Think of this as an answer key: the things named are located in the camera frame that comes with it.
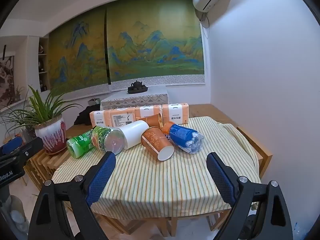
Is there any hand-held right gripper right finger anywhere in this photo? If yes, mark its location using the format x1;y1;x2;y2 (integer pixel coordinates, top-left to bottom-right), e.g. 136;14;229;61
206;152;293;240

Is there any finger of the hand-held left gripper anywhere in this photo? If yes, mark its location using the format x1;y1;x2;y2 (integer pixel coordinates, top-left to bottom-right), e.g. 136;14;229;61
1;136;24;155
14;137;44;167

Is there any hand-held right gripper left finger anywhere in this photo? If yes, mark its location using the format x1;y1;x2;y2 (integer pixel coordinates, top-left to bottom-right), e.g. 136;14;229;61
29;151;117;240

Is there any orange paper cup white base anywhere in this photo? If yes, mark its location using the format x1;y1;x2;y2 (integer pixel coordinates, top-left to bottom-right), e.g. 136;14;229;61
141;126;175;162

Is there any red white ceramic plant pot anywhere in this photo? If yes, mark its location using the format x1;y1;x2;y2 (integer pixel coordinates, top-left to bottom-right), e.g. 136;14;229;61
34;115;67;155

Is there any wooden slatted stand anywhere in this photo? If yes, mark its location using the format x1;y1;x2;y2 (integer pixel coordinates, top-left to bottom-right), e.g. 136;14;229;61
24;150;75;190

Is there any green leafy plant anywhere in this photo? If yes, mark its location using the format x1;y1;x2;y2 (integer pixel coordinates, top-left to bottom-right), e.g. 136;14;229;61
0;85;83;133

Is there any green label plastic bottle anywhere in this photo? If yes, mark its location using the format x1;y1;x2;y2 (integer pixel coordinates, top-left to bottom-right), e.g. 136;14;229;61
66;126;125;158

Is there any clear plastic container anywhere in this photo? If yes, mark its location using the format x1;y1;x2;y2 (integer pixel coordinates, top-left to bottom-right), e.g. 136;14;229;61
7;195;28;235

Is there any wooden table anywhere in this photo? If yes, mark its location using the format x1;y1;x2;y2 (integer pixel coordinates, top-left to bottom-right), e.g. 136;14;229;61
24;104;273;233

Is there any blue label plastic bottle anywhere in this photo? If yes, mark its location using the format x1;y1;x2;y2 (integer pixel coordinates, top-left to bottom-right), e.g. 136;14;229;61
161;121;204;154

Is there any striped yellow tablecloth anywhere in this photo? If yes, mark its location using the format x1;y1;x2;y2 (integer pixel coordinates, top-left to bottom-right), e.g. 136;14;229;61
51;116;262;222

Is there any black cloth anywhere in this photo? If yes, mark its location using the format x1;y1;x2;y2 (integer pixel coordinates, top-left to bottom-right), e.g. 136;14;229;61
74;106;100;125

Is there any orange tissue pack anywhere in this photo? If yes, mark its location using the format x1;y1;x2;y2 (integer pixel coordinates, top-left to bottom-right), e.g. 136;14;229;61
162;103;189;125
134;106;163;120
89;108;137;128

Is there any cloth-covered side table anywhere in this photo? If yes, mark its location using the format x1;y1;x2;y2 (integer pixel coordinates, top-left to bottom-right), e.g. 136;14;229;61
100;86;168;112

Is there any dark teapot set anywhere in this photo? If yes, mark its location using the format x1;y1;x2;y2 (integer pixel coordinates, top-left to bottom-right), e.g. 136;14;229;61
127;80;148;94

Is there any ink wall scroll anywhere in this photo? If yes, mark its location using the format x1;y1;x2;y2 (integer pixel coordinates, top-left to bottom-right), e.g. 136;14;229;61
0;45;28;110

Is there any wall shelf niche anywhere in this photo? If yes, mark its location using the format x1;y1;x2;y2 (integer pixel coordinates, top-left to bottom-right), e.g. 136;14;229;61
37;36;50;92

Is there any narrow landscape wall painting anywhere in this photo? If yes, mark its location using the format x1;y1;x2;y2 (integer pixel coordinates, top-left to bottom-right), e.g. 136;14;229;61
47;7;110;99

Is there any wide landscape wall painting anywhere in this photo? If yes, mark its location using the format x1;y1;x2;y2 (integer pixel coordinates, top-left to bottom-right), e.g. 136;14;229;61
106;0;206;92

